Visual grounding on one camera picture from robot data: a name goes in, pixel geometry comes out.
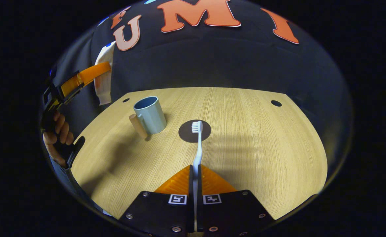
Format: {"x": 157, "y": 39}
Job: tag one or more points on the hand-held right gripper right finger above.
{"x": 232, "y": 214}

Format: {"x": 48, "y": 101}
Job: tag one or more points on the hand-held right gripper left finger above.
{"x": 160, "y": 214}

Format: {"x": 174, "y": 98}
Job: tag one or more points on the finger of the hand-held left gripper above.
{"x": 87, "y": 75}

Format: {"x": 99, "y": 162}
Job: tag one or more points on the white toothpaste tube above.
{"x": 104, "y": 85}

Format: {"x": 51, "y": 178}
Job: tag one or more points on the white toothbrush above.
{"x": 197, "y": 154}

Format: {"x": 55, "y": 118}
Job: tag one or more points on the dark round coaster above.
{"x": 186, "y": 135}

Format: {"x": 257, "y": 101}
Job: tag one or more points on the wooden desktop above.
{"x": 262, "y": 148}

